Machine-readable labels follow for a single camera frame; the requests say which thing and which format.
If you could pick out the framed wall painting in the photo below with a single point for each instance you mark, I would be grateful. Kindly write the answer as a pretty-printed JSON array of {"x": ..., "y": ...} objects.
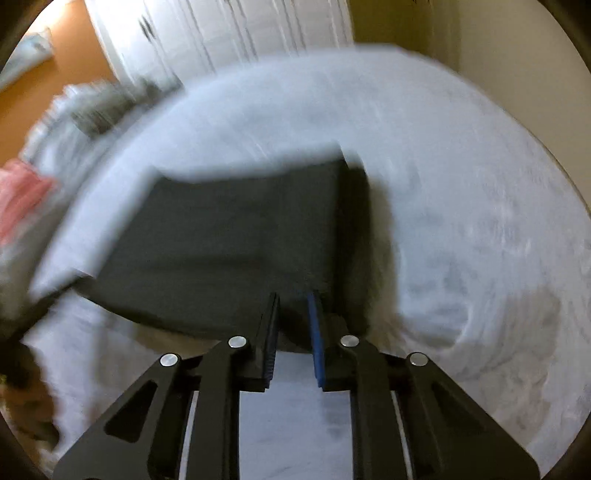
[{"x": 33, "y": 50}]

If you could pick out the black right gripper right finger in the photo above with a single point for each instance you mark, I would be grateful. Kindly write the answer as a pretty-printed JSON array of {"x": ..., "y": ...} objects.
[{"x": 410, "y": 420}]

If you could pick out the beige room door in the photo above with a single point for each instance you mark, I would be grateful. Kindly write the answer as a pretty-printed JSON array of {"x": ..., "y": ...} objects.
[{"x": 431, "y": 28}]

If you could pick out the grey blanket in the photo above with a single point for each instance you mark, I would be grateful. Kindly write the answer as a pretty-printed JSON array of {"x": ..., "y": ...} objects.
[{"x": 73, "y": 136}]

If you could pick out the person's left hand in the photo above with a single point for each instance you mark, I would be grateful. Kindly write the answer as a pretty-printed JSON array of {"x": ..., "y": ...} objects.
[{"x": 27, "y": 400}]

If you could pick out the white butterfly bed sheet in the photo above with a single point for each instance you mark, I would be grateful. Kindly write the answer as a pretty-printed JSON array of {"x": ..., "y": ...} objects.
[{"x": 481, "y": 247}]

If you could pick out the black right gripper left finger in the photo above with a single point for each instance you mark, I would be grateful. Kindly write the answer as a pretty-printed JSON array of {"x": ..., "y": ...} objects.
[{"x": 180, "y": 419}]

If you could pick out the olive grey crumpled garment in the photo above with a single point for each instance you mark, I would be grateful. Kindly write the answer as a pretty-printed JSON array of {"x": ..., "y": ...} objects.
[{"x": 108, "y": 103}]

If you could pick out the red orange garment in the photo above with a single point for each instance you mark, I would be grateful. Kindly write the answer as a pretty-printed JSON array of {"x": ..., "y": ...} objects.
[{"x": 24, "y": 191}]

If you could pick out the dark grey pants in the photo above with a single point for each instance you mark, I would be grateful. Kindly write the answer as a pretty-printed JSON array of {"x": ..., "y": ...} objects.
[{"x": 203, "y": 258}]

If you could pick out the white wardrobe doors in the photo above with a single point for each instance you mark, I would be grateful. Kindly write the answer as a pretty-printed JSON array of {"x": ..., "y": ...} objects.
[{"x": 174, "y": 41}]

